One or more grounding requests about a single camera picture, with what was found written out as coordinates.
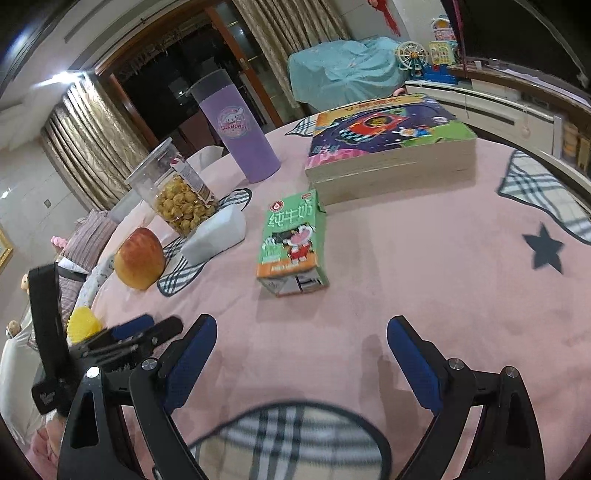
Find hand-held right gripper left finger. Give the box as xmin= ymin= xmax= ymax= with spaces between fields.
xmin=56 ymin=314 xmax=218 ymax=480

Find white television cabinet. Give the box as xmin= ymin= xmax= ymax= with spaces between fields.
xmin=404 ymin=60 xmax=591 ymax=174

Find gold picture frame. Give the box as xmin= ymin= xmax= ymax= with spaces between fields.
xmin=0 ymin=226 xmax=14 ymax=269

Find wooden framed glass door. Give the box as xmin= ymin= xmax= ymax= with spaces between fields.
xmin=95 ymin=0 xmax=296 ymax=158

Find red yellow apple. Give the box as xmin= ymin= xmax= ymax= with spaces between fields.
xmin=114 ymin=227 xmax=166 ymax=291

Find white tissue pack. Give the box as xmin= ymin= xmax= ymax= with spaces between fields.
xmin=180 ymin=203 xmax=247 ymax=266

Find beige patterned curtain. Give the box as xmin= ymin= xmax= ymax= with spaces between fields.
xmin=41 ymin=83 xmax=155 ymax=210
xmin=231 ymin=0 xmax=352 ymax=125

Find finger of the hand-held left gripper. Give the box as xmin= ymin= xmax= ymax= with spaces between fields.
xmin=78 ymin=316 xmax=184 ymax=373
xmin=69 ymin=315 xmax=155 ymax=354

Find black flat television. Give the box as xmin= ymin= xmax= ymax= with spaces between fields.
xmin=438 ymin=0 xmax=591 ymax=88

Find teal covered armchair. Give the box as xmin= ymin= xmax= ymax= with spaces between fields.
xmin=287 ymin=36 xmax=407 ymax=109

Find green milk carton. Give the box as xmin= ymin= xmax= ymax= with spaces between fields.
xmin=255 ymin=188 xmax=331 ymax=298

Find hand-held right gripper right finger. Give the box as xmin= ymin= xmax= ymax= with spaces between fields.
xmin=387 ymin=316 xmax=546 ymax=480

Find thick colourful picture book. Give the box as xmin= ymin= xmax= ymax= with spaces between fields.
xmin=304 ymin=92 xmax=477 ymax=206

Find purple drinking bottle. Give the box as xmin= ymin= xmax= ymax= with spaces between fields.
xmin=191 ymin=70 xmax=282 ymax=184

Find blue toy set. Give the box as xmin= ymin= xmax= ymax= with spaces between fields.
xmin=416 ymin=62 xmax=462 ymax=86

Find pink toy house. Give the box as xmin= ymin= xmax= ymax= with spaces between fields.
xmin=431 ymin=16 xmax=460 ymax=42

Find red hanging knot decoration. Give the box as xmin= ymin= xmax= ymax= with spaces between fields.
xmin=367 ymin=0 xmax=399 ymax=35

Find stacked cream containers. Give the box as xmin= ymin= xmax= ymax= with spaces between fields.
xmin=561 ymin=122 xmax=581 ymax=160

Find ferris wheel toy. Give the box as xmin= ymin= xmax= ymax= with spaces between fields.
xmin=396 ymin=41 xmax=430 ymax=77

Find striped pink cushion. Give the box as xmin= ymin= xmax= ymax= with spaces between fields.
xmin=58 ymin=210 xmax=120 ymax=278

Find clear popcorn jar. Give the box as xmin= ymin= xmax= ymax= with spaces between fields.
xmin=126 ymin=137 xmax=220 ymax=239

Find yellow bumpy toy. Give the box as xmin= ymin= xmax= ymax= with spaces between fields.
xmin=67 ymin=307 xmax=103 ymax=344

